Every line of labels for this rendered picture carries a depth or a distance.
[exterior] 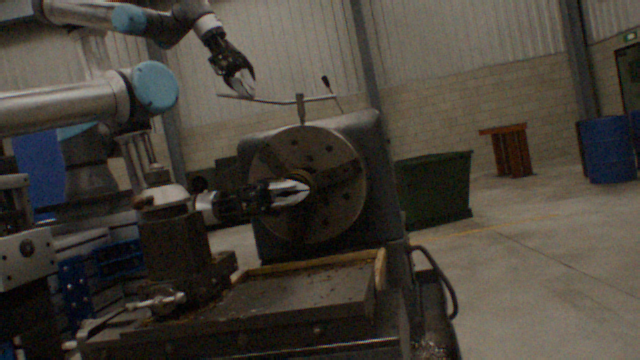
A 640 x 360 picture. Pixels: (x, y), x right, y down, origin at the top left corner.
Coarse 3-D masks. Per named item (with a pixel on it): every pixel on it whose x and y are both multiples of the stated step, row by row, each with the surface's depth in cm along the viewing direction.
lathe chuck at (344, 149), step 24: (288, 144) 122; (312, 144) 121; (336, 144) 120; (264, 168) 124; (312, 168) 122; (336, 192) 121; (360, 192) 120; (312, 216) 123; (336, 216) 122; (312, 240) 123
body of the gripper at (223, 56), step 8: (208, 32) 122; (216, 32) 124; (224, 32) 127; (208, 40) 125; (216, 40) 125; (208, 48) 123; (216, 48) 123; (224, 48) 123; (232, 48) 124; (216, 56) 123; (224, 56) 123; (232, 56) 123; (240, 56) 127; (216, 64) 125; (224, 64) 124; (232, 64) 122; (240, 64) 125; (216, 72) 123; (224, 72) 124; (232, 72) 128
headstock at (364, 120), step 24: (336, 120) 137; (360, 120) 135; (384, 120) 155; (240, 144) 142; (264, 144) 140; (360, 144) 134; (384, 144) 135; (240, 168) 143; (384, 168) 134; (384, 192) 134; (360, 216) 136; (384, 216) 135; (264, 240) 142; (288, 240) 141; (336, 240) 138; (360, 240) 137; (384, 240) 136
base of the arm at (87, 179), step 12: (72, 168) 130; (84, 168) 131; (96, 168) 132; (108, 168) 137; (72, 180) 130; (84, 180) 130; (96, 180) 132; (108, 180) 134; (72, 192) 129; (84, 192) 129; (96, 192) 130; (108, 192) 133
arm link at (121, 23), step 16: (32, 0) 132; (48, 0) 129; (64, 0) 127; (80, 0) 126; (96, 0) 126; (48, 16) 131; (64, 16) 128; (80, 16) 125; (96, 16) 122; (112, 16) 117; (128, 16) 115; (144, 16) 118; (160, 16) 124; (128, 32) 117; (144, 32) 120; (160, 32) 124
